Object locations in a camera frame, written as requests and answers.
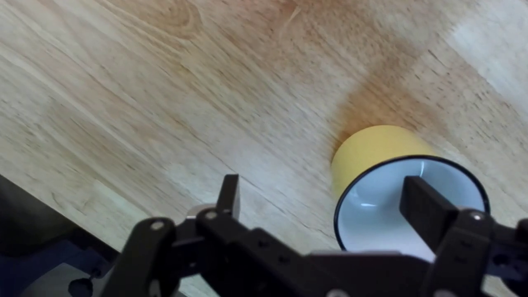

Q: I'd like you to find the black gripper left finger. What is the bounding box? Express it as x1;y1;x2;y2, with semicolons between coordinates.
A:
99;174;311;297

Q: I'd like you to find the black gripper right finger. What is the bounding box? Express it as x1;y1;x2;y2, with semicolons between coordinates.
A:
398;175;528;297

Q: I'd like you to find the yellow enamel mug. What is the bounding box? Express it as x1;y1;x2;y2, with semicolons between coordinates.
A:
329;124;492;264

